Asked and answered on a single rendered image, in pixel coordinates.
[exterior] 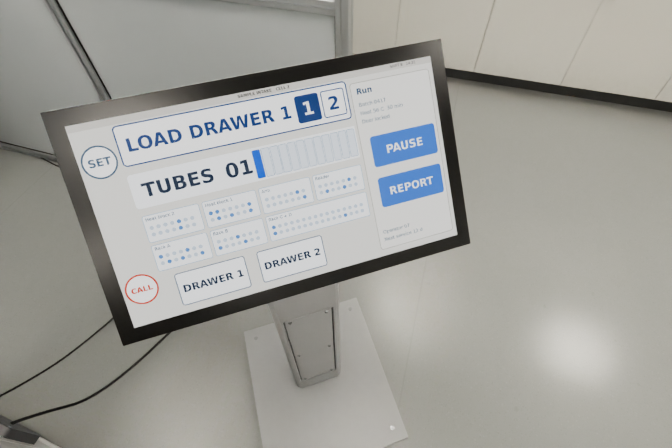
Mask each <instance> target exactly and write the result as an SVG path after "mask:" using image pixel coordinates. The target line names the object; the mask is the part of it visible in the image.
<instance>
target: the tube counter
mask: <svg viewBox="0 0 672 448"><path fill-rule="evenodd" d="M358 157H360V153H359V148H358V143H357V138H356V132H355V127H354V126H351V127H346V128H342V129H337V130H333V131H328V132H324V133H319V134H315V135H310V136H306V137H301V138H297V139H292V140H288V141H283V142H278V143H274V144H269V145H265V146H260V147H256V148H251V149H247V150H242V151H238V152H233V153H229V154H224V155H220V160H221V163H222V167H223V171H224V175H225V178H226V182H227V186H228V188H231V187H235V186H240V185H244V184H248V183H252V182H256V181H261V180H265V179H269V178H273V177H278V176H282V175H286V174H290V173H295V172H299V171H303V170H307V169H311V168H316V167H320V166H324V165H328V164H333V163H337V162H341V161H345V160H349V159H354V158H358Z"/></svg>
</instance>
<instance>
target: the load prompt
mask: <svg viewBox="0 0 672 448"><path fill-rule="evenodd" d="M349 119H353V117H352V112H351V107H350V102H349V97H348V92H347V87H346V81H345V80H344V81H338V82H333V83H328V84H323V85H318V86H313V87H308V88H303V89H298V90H293V91H288V92H283V93H278V94H273V95H267V96H262V97H257V98H252V99H247V100H242V101H237V102H232V103H227V104H222V105H217V106H212V107H207V108H202V109H197V110H191V111H186V112H181V113H176V114H171V115H166V116H161V117H156V118H151V119H146V120H141V121H136V122H131V123H126V124H120V125H115V126H110V128H111V131H112V134H113V137H114V140H115V143H116V146H117V149H118V152H119V156H120V159H121V162H122V165H123V168H127V167H132V166H136V165H141V164H146V163H150V162H155V161H160V160H164V159H169V158H173V157H178V156H183V155H187V154H192V153H196V152H201V151H206V150H210V149H215V148H219V147H224V146H229V145H233V144H238V143H243V142H247V141H252V140H256V139H261V138H266V137H270V136H275V135H279V134H284V133H289V132H293V131H298V130H302V129H307V128H312V127H316V126H321V125H325V124H330V123H335V122H339V121H344V120H349Z"/></svg>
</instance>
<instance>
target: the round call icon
mask: <svg viewBox="0 0 672 448"><path fill-rule="evenodd" d="M119 280H120V283H121V286H122V289H123V292H124V295H125V298H126V301H127V303H128V306H129V309H133V308H136V307H140V306H143V305H147V304H150V303H154V302H158V301H161V300H164V297H163V294H162V291H161V288H160V285H159V282H158V279H157V276H156V272H155V269H153V270H149V271H146V272H142V273H138V274H134V275H130V276H127V277H123V278H119Z"/></svg>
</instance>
